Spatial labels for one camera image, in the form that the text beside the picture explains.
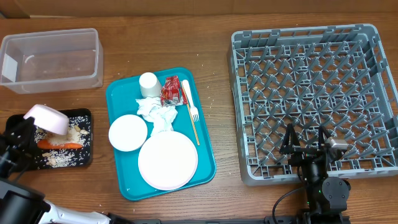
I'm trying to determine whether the clear plastic bin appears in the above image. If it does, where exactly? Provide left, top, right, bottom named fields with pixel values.
left=1, top=28, right=104, bottom=94

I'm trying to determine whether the white paper cup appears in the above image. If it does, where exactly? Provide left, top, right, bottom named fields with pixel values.
left=139, top=72, right=162, bottom=98

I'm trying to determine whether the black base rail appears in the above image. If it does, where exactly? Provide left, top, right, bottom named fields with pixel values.
left=131, top=216, right=305, bottom=224

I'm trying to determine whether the grey dishwasher rack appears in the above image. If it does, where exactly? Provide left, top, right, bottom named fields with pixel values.
left=228, top=24, right=397, bottom=186

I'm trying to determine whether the red snack wrapper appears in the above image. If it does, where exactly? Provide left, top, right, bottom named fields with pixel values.
left=160, top=76, right=187, bottom=106

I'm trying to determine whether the black waste tray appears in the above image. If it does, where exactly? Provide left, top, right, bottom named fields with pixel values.
left=4, top=108, right=94, bottom=171

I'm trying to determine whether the pink bowl with nuts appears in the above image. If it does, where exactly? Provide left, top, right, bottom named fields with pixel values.
left=23, top=104, right=70, bottom=135

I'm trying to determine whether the white plastic fork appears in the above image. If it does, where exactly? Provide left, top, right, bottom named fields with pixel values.
left=182, top=80, right=200, bottom=122

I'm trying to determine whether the crumpled white napkin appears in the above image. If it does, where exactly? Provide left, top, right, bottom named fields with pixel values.
left=136, top=97, right=178, bottom=136

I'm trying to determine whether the teal serving tray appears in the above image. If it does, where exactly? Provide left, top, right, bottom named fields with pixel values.
left=106, top=67, right=216, bottom=201

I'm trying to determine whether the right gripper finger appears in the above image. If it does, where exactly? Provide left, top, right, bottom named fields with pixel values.
left=279, top=124, right=301, bottom=153
left=318, top=125, right=332, bottom=149

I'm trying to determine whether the pile of rice and nuts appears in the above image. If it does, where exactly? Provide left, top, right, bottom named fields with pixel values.
left=32, top=115, right=91, bottom=169

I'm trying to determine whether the wooden chopstick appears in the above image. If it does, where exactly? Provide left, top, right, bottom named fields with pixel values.
left=182, top=87, right=200, bottom=146

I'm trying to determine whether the white bowl with rice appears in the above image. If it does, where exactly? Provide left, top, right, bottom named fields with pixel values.
left=108, top=114, right=148, bottom=152

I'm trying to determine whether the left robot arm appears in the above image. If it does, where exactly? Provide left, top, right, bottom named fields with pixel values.
left=1, top=117, right=130, bottom=224

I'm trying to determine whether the orange carrot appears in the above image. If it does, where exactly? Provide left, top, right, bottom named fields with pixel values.
left=37, top=139, right=83, bottom=150

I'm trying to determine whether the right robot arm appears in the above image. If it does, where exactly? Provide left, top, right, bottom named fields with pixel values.
left=272, top=124, right=351, bottom=224

